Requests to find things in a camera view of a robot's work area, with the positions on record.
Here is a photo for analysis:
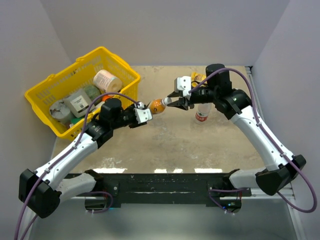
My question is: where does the orange item in basket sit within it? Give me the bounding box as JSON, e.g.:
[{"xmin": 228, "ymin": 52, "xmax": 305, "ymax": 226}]
[{"xmin": 101, "ymin": 95, "xmax": 113, "ymax": 102}]

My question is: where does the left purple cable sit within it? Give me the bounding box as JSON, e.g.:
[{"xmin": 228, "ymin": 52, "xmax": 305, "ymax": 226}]
[{"xmin": 12, "ymin": 92, "xmax": 145, "ymax": 240}]

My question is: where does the grey box with label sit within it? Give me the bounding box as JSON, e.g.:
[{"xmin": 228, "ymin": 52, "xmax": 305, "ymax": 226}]
[{"xmin": 63, "ymin": 88, "xmax": 92, "ymax": 118}]

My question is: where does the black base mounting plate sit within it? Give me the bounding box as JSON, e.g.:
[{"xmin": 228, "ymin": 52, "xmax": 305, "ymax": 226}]
[{"xmin": 85, "ymin": 169, "xmax": 252, "ymax": 213}]

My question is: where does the small white bottle cap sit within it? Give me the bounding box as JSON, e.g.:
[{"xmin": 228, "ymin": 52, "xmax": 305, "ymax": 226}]
[{"xmin": 161, "ymin": 97, "xmax": 172, "ymax": 107}]

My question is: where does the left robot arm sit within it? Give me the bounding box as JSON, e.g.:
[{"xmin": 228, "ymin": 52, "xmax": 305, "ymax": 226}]
[{"xmin": 18, "ymin": 98, "xmax": 153, "ymax": 219}]

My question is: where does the orange juice bottle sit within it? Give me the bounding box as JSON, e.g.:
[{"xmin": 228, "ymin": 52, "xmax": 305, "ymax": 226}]
[{"xmin": 147, "ymin": 98, "xmax": 167, "ymax": 115}]

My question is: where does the yellow plastic shopping basket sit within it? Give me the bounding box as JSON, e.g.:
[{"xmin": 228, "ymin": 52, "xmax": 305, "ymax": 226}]
[{"xmin": 24, "ymin": 46, "xmax": 141, "ymax": 141}]

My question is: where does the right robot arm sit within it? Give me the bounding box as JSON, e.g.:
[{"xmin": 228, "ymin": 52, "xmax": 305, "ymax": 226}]
[{"xmin": 169, "ymin": 64, "xmax": 307, "ymax": 197}]

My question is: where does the red label water bottle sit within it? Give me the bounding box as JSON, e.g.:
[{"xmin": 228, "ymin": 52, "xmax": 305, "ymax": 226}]
[{"xmin": 195, "ymin": 103, "xmax": 212, "ymax": 124}]

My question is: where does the green melon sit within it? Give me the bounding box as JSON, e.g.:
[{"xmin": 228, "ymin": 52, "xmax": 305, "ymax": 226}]
[{"xmin": 82, "ymin": 84, "xmax": 102, "ymax": 104}]

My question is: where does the grey crumpled pouch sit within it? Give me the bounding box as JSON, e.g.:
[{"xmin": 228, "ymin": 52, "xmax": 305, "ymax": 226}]
[{"xmin": 49, "ymin": 99, "xmax": 74, "ymax": 124}]

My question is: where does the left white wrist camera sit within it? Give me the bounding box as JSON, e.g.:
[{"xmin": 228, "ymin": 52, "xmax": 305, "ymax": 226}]
[{"xmin": 133, "ymin": 101, "xmax": 153, "ymax": 124}]

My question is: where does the pink toilet paper roll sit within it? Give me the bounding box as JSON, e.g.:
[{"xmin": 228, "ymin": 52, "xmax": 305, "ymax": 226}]
[{"xmin": 93, "ymin": 69, "xmax": 123, "ymax": 92}]

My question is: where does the yellow chips bag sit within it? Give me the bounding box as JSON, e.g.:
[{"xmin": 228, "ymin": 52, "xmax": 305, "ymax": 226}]
[{"xmin": 191, "ymin": 72, "xmax": 206, "ymax": 88}]

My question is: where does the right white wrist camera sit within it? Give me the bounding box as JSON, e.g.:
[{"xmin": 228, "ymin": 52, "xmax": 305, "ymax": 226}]
[{"xmin": 174, "ymin": 76, "xmax": 192, "ymax": 93}]

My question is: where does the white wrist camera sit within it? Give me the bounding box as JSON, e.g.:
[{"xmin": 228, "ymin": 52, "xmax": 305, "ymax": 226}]
[
  {"xmin": 174, "ymin": 76, "xmax": 192, "ymax": 93},
  {"xmin": 133, "ymin": 101, "xmax": 153, "ymax": 124}
]

